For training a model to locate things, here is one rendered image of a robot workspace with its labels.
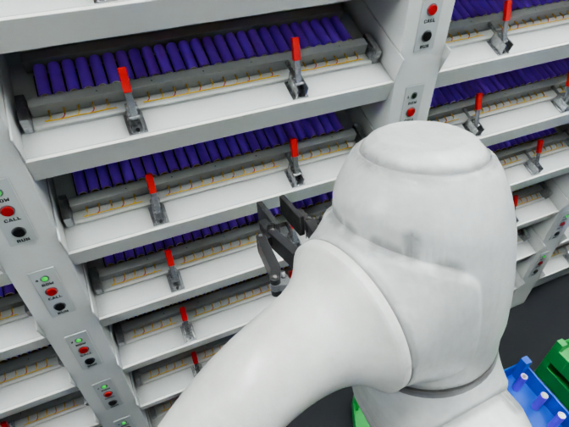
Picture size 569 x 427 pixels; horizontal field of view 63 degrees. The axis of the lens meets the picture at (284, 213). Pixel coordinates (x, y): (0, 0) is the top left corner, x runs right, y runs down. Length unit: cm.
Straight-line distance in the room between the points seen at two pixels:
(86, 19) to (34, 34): 6
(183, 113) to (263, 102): 13
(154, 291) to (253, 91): 45
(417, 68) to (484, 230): 65
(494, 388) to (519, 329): 157
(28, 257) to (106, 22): 39
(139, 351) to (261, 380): 90
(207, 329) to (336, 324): 90
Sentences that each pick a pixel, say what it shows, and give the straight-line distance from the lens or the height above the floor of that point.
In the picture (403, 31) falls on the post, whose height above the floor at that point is 116.
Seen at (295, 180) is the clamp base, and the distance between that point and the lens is 87.
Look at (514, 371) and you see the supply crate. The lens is 140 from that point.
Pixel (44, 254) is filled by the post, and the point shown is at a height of 90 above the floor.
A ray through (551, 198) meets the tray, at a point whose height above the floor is 53.
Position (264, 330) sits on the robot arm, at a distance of 25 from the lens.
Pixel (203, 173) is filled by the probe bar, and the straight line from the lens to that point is 87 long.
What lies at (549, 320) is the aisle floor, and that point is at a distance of 202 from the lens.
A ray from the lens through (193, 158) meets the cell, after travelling 89.
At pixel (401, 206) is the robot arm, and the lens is 24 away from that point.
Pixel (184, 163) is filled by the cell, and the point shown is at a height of 94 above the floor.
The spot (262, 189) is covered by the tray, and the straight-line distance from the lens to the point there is 88.
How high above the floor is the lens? 145
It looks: 43 degrees down
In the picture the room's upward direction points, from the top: straight up
